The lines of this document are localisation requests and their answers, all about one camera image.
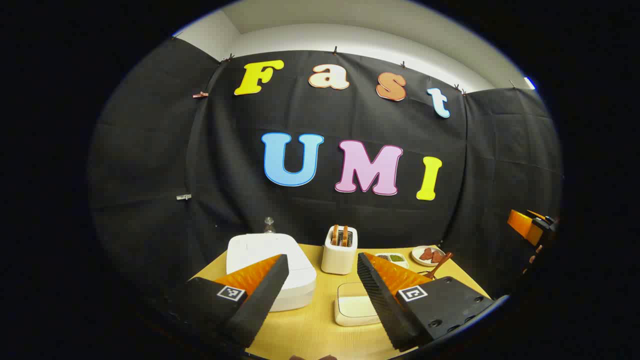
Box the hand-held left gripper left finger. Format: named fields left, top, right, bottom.
left=167, top=254, right=291, bottom=349

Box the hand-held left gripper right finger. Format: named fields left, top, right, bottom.
left=356, top=251, right=496, bottom=352

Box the clear box of rice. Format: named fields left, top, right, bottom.
left=333, top=281, right=382, bottom=327

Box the white rice cooker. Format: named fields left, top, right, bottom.
left=226, top=233, right=318, bottom=313

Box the brown wooden spoon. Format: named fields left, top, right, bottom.
left=425, top=251, right=454, bottom=280

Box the white divided dish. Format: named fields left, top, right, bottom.
left=375, top=252, right=410, bottom=269

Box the white round plate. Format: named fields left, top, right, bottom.
left=411, top=245, right=447, bottom=267

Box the white toaster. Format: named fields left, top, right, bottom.
left=321, top=225, right=359, bottom=275

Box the black backdrop cloth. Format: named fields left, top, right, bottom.
left=87, top=37, right=563, bottom=301

